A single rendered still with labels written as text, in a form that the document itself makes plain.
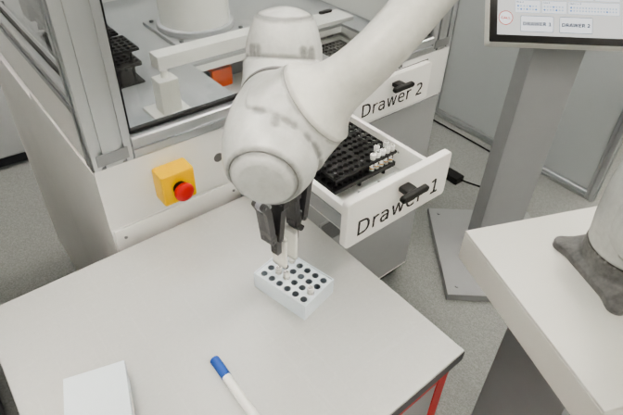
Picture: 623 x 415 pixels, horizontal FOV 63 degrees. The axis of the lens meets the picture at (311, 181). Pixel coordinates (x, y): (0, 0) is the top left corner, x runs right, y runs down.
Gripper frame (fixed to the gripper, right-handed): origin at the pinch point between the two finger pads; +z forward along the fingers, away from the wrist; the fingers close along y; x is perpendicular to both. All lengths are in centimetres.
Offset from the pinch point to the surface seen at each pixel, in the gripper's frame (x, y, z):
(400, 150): -0.4, 38.4, -1.0
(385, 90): 17, 59, -2
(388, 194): -7.8, 21.1, -3.0
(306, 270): -1.6, 4.3, 8.5
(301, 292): -4.6, -0.8, 7.9
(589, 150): -22, 187, 64
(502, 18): 4, 98, -14
